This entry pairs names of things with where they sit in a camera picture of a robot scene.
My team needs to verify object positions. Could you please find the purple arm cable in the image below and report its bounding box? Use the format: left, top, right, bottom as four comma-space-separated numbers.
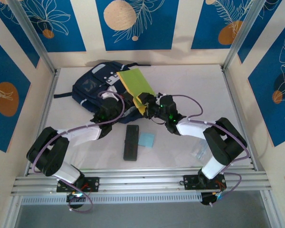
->
32, 91, 126, 213
172, 95, 250, 207

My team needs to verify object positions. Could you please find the black controller board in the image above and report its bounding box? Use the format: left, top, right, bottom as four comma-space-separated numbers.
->
200, 191, 225, 207
66, 192, 88, 209

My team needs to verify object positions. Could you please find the green notebook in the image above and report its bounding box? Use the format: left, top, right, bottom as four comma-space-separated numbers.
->
116, 68, 157, 116

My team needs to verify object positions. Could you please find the black pencil case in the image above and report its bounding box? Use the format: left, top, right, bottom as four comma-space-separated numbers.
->
123, 124, 140, 162

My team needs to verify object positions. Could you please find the blue sticky note pad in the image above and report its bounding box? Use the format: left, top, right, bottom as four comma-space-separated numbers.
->
137, 132, 155, 148

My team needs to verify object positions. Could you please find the aluminium rail beam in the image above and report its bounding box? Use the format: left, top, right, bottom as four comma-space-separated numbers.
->
10, 167, 273, 197

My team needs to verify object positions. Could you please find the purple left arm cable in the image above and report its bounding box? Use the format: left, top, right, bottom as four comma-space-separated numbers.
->
32, 91, 126, 213

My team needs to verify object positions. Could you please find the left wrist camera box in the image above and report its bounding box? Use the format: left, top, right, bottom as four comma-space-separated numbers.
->
101, 85, 121, 100

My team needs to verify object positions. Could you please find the clear plastic bag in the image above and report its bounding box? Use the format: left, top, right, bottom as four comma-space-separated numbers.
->
190, 140, 209, 162

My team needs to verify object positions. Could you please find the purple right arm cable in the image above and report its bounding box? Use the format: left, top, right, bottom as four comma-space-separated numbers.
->
172, 95, 250, 207

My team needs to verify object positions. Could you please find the aluminium frame post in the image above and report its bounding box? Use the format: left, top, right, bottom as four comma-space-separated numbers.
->
8, 0, 57, 75
222, 0, 267, 72

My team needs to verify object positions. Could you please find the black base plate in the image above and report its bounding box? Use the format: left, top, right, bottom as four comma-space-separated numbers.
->
56, 177, 100, 193
183, 174, 227, 190

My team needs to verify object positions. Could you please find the grey slotted cable duct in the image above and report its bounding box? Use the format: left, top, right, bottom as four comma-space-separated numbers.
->
21, 192, 202, 205

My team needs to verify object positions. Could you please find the navy blue backpack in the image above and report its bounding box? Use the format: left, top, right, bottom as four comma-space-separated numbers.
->
53, 61, 152, 124

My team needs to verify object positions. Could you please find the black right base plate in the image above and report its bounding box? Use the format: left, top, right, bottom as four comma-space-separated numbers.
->
183, 174, 227, 190

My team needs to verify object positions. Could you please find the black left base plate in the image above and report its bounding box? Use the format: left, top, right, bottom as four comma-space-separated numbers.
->
56, 177, 100, 193

